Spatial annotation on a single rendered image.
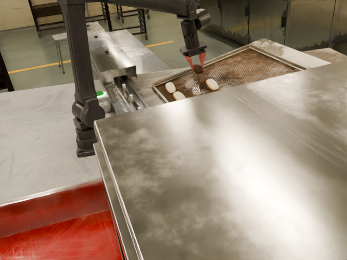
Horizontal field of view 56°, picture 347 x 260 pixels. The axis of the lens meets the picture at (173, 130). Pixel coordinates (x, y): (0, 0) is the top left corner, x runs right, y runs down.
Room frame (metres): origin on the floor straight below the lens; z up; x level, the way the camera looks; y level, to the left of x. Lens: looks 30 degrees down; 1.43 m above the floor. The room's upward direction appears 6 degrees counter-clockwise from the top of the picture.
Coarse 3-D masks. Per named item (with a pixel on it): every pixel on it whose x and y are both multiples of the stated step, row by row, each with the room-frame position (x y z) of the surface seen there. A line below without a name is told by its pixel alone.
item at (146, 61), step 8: (112, 32) 2.74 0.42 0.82; (120, 32) 2.71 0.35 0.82; (128, 32) 2.68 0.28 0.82; (120, 40) 2.46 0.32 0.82; (128, 40) 2.44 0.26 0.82; (136, 40) 2.41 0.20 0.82; (128, 48) 2.22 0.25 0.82; (136, 48) 2.20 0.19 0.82; (144, 48) 2.18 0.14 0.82; (128, 56) 2.04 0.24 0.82; (136, 56) 2.02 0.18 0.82; (144, 56) 2.01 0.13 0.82; (152, 56) 1.99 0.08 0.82; (136, 64) 1.86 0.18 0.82; (144, 64) 1.85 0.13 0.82; (152, 64) 1.83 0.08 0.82; (160, 64) 1.82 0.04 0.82; (144, 72) 1.72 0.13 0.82
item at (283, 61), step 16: (240, 48) 1.45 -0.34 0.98; (256, 48) 1.42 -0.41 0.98; (208, 64) 1.39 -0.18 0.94; (224, 64) 1.35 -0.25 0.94; (256, 64) 1.27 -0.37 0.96; (272, 64) 1.24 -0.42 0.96; (288, 64) 1.19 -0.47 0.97; (192, 80) 1.28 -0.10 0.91; (224, 80) 1.21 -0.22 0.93; (256, 80) 1.14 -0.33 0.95; (160, 96) 1.21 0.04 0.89
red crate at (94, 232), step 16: (48, 224) 0.62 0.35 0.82; (64, 224) 0.62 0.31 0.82; (80, 224) 0.61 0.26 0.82; (96, 224) 0.61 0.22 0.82; (112, 224) 0.60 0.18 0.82; (0, 240) 0.59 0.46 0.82; (16, 240) 0.58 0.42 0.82; (32, 240) 0.58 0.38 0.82; (48, 240) 0.57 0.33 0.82; (64, 240) 0.56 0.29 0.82; (80, 240) 0.56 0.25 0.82; (96, 240) 0.55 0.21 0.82; (112, 240) 0.55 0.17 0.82; (0, 256) 0.54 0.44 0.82; (16, 256) 0.53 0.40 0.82; (32, 256) 0.53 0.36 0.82; (48, 256) 0.52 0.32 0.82; (64, 256) 0.52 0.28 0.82; (80, 256) 0.51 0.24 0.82; (96, 256) 0.51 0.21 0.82; (112, 256) 0.50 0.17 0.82
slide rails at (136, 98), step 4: (120, 76) 1.60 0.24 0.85; (116, 80) 1.54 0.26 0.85; (124, 80) 1.53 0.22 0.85; (116, 84) 1.49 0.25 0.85; (128, 84) 1.48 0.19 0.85; (120, 88) 1.44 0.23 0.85; (128, 88) 1.43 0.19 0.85; (124, 92) 1.38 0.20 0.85; (132, 92) 1.37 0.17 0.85; (124, 96) 1.34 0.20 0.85; (136, 96) 1.32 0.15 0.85; (128, 100) 1.29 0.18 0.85; (136, 100) 1.28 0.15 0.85; (128, 104) 1.25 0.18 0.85; (132, 104) 1.25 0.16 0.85; (140, 104) 1.24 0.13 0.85; (132, 108) 1.21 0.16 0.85; (144, 108) 1.20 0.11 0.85
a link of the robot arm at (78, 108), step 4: (76, 104) 1.01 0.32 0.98; (80, 104) 1.00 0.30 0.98; (76, 108) 1.00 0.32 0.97; (80, 108) 0.98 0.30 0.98; (76, 112) 0.99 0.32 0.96; (80, 112) 0.97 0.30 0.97; (76, 116) 1.00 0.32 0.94; (80, 116) 0.97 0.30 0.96; (76, 120) 0.99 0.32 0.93; (80, 120) 1.00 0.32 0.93; (76, 124) 0.99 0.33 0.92; (80, 124) 0.96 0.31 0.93; (84, 124) 0.97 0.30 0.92; (80, 128) 0.97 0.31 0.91; (84, 128) 0.97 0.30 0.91; (88, 128) 0.98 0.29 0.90
